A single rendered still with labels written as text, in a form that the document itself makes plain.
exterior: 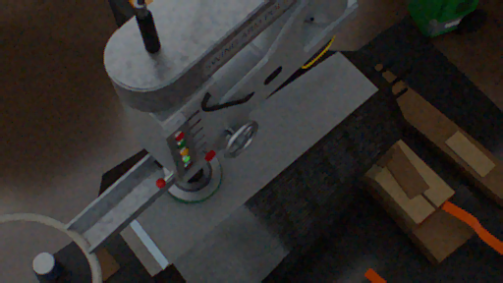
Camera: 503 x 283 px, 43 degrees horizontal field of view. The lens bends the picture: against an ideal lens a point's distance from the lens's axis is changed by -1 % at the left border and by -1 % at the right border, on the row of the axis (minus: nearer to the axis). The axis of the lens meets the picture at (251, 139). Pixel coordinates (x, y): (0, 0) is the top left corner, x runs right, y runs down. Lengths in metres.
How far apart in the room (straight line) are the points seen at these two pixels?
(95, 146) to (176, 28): 1.86
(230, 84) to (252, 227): 0.68
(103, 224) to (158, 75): 0.69
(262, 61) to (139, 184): 0.58
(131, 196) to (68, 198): 1.26
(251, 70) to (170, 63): 0.39
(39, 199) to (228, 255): 1.33
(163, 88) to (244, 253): 0.99
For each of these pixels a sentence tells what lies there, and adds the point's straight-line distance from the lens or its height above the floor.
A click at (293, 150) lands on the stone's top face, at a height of 0.80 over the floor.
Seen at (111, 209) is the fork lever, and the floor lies 1.06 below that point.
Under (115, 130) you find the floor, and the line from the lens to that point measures 3.45.
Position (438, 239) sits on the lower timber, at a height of 0.11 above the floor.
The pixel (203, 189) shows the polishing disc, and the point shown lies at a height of 0.86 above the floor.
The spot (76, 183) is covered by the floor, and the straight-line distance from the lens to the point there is 3.38.
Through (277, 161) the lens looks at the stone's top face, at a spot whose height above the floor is 0.80.
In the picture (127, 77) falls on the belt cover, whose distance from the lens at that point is 1.59.
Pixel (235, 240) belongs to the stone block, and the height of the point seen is 0.74.
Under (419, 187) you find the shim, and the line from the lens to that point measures 3.05.
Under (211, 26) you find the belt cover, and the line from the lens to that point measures 1.63.
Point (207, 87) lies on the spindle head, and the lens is 1.72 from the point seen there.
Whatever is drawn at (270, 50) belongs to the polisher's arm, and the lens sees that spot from 1.93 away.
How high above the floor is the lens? 3.00
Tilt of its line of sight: 64 degrees down
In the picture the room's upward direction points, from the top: 5 degrees counter-clockwise
